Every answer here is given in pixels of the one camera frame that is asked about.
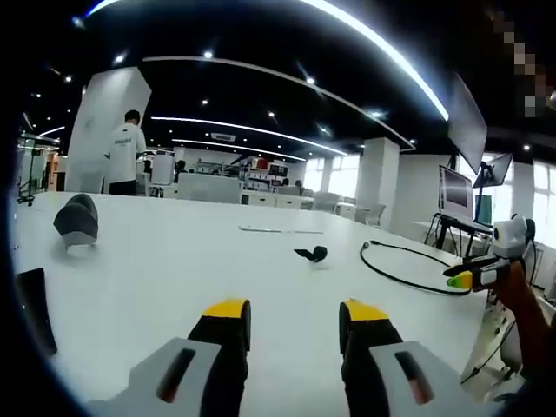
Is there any black flat device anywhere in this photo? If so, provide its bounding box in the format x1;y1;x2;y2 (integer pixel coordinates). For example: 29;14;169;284
14;267;59;358

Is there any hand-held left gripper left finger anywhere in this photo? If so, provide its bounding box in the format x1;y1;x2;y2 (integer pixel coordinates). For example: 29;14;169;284
85;297;253;417

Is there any black Velcro strap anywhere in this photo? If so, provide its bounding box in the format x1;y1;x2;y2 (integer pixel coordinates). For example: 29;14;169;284
293;245;329;264

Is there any white low partition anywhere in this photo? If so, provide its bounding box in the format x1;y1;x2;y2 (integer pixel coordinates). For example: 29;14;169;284
176;172;242;204

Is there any grey fabric cap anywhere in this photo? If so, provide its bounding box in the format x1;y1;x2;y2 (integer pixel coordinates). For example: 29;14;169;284
52;193;100;250

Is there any black tripod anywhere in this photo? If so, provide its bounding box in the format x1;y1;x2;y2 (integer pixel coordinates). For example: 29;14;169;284
16;145;37;207

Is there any green lit screen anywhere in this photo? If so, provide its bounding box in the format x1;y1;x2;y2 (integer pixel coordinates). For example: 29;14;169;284
473;194;494;225

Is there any white flat strip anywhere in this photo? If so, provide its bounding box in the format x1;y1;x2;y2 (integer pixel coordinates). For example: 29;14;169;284
238;224;325;235

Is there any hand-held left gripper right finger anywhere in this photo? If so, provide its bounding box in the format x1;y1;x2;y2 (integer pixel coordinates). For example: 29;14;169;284
338;297;501;417

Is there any white office chair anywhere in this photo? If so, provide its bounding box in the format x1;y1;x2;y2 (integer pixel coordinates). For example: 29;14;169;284
354;202;387;228

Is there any monitor on black stand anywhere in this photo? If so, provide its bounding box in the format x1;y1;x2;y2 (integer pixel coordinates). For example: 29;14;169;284
438;164;475;220

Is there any large tilted monitor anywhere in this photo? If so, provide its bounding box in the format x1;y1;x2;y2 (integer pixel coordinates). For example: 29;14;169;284
447;72;489;175

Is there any thin black hanging cable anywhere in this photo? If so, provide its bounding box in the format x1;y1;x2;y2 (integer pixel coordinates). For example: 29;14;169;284
459;320;519;387

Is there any white desk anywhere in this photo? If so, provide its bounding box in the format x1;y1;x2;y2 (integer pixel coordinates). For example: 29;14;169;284
11;190;494;407

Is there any long curved ceiling light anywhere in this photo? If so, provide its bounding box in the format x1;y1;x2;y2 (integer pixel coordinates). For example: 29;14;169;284
84;0;451;122

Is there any black charging cable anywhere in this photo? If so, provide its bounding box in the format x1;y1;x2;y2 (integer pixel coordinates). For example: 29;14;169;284
359;240;473;297

